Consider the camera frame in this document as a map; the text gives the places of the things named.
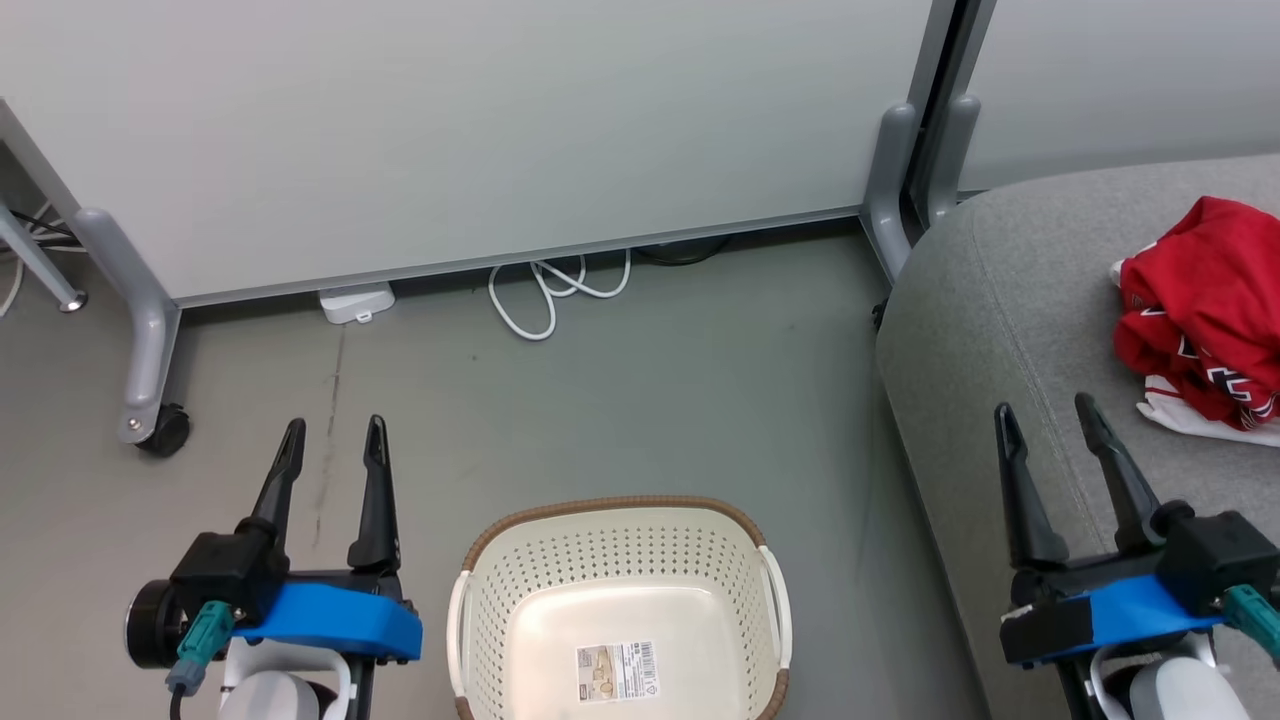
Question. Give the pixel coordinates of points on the wide white partition panel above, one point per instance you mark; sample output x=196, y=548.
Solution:
x=450, y=130

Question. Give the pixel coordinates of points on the grey curved partition leg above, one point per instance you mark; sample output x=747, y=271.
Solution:
x=888, y=190
x=950, y=160

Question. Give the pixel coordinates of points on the red basketball jersey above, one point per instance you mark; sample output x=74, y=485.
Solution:
x=1210, y=300

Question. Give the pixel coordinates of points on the cream perforated laundry basket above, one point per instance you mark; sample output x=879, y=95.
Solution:
x=620, y=600

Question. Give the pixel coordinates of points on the white power adapter box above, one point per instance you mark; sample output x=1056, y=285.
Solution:
x=356, y=303

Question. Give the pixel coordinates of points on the thin grey metal table leg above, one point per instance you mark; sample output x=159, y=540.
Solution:
x=40, y=260

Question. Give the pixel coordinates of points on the grey fabric sofa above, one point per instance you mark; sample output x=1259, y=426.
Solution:
x=1040, y=330

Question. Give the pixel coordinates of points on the narrow white partition panel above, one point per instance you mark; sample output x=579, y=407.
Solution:
x=1130, y=80

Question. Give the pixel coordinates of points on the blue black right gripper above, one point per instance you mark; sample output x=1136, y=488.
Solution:
x=1110, y=615

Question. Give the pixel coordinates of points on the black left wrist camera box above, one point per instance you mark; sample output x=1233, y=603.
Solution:
x=228, y=575

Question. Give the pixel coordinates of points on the small black caster wheel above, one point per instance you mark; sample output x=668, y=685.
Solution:
x=879, y=314

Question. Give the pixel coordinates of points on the printed barcode basket sticker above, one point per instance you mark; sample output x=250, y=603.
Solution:
x=617, y=671

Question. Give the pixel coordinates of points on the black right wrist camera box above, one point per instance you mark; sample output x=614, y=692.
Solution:
x=1220, y=560

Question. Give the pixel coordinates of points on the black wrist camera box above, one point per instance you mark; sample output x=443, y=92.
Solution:
x=1220, y=560
x=228, y=575

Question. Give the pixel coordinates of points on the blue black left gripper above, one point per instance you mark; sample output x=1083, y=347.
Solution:
x=330, y=615

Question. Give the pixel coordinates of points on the grey partition leg with caster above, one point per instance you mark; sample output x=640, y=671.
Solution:
x=135, y=320

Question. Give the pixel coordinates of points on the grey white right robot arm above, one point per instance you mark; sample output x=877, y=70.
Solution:
x=1170, y=690

